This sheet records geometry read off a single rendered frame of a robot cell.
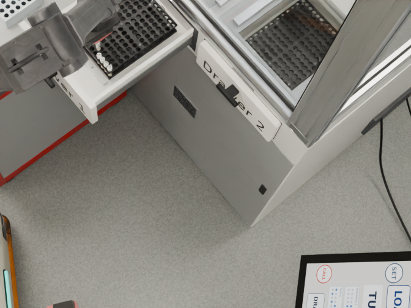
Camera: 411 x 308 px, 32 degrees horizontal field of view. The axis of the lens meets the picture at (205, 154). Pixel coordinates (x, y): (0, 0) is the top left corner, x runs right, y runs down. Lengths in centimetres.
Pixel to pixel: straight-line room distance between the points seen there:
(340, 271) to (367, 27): 56
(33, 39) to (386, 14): 56
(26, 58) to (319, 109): 68
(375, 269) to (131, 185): 132
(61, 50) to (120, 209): 151
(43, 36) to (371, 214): 184
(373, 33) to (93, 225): 159
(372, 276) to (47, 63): 79
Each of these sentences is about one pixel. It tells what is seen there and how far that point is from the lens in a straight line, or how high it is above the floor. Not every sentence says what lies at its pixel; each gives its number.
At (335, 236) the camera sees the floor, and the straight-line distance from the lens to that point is 270.
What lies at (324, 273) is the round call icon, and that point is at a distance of 160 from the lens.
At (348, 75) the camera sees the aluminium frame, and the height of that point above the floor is 132.
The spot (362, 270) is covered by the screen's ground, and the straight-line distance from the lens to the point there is 155.
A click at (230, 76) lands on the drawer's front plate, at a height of 93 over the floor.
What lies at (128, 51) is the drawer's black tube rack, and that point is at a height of 90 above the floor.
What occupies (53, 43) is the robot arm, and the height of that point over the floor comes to 151.
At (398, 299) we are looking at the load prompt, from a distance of 149.
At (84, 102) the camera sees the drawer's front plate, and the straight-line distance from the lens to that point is 176.
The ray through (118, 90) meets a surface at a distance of 182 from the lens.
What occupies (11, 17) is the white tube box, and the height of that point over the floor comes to 80.
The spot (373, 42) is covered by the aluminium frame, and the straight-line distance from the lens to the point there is 128.
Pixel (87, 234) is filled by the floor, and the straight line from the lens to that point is 261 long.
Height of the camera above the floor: 255
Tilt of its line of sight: 71 degrees down
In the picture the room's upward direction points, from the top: 17 degrees clockwise
